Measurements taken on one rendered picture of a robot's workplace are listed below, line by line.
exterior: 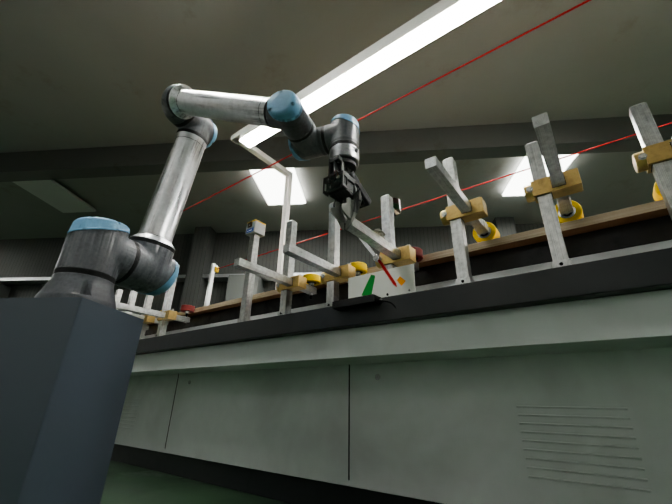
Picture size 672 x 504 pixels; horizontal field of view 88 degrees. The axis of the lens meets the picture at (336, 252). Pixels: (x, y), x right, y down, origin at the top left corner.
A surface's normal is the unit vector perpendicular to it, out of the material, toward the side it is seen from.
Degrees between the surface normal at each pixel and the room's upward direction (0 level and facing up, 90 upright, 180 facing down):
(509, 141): 90
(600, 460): 90
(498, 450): 90
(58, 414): 90
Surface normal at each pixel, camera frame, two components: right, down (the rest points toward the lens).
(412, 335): -0.60, -0.32
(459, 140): -0.11, -0.40
